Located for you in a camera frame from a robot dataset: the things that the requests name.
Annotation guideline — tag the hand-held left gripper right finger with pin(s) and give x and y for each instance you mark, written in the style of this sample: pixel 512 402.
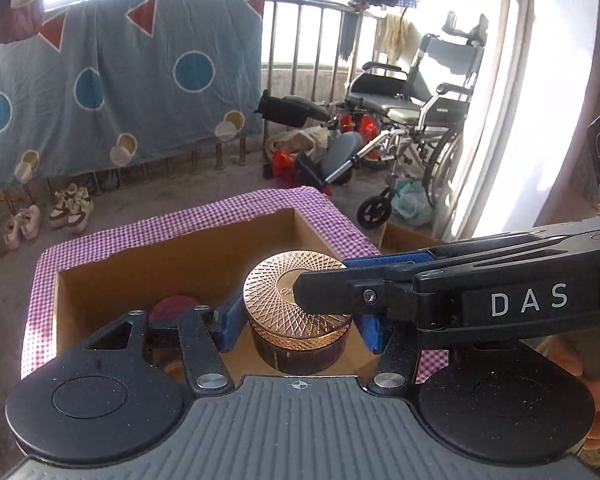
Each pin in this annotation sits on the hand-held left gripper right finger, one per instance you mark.
pixel 371 335

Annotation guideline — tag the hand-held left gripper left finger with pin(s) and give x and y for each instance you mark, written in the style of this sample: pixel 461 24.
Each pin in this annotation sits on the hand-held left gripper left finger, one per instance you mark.
pixel 227 327

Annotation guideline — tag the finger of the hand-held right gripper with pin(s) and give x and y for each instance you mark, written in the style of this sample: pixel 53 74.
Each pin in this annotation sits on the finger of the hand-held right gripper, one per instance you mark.
pixel 330 292
pixel 390 260

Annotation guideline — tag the dark jar rose gold lid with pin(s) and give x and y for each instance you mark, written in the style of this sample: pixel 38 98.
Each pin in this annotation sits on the dark jar rose gold lid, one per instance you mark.
pixel 280 320

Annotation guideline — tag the small cardboard box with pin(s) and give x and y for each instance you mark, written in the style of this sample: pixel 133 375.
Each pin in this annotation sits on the small cardboard box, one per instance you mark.
pixel 410 240

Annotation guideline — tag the maroon round container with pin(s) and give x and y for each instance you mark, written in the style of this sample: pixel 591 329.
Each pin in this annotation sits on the maroon round container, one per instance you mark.
pixel 172 306

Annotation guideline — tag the green plastic bag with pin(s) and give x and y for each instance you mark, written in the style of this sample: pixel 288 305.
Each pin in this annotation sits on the green plastic bag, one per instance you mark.
pixel 412 200

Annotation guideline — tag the grey calf pad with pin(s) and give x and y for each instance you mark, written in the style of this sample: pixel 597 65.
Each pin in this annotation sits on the grey calf pad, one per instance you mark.
pixel 341 157

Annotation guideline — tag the purple checkered tablecloth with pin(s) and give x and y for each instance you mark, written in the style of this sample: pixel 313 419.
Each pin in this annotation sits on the purple checkered tablecloth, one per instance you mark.
pixel 180 220

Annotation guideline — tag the red plastic bag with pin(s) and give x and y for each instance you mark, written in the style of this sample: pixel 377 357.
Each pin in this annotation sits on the red plastic bag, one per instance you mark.
pixel 282 164
pixel 357 124

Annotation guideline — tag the beige bag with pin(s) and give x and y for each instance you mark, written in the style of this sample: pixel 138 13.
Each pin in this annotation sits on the beige bag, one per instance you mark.
pixel 300 141

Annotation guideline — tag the wheelchair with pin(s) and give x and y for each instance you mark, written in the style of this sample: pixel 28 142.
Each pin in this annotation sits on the wheelchair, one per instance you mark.
pixel 420 110

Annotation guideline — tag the black padded leg rest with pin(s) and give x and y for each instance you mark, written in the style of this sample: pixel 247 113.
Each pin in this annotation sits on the black padded leg rest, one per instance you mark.
pixel 290 108

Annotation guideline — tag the white and brown sneaker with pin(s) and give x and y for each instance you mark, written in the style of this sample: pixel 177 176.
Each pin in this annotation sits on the white and brown sneaker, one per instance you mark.
pixel 82 210
pixel 61 207

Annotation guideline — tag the white and pink sneaker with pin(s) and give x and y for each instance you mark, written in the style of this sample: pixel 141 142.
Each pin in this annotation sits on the white and pink sneaker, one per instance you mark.
pixel 30 221
pixel 11 232

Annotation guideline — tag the beige hanging towel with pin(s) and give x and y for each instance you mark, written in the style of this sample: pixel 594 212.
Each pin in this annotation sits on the beige hanging towel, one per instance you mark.
pixel 397 35

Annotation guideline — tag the metal railing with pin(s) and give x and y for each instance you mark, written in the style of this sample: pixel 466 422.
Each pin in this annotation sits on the metal railing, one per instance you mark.
pixel 305 50

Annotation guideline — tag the grey hanging towel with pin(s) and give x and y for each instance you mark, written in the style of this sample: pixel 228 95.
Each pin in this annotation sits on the grey hanging towel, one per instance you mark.
pixel 348 35

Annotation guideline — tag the blue blanket with circles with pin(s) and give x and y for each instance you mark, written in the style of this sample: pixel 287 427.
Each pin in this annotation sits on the blue blanket with circles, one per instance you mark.
pixel 130 85

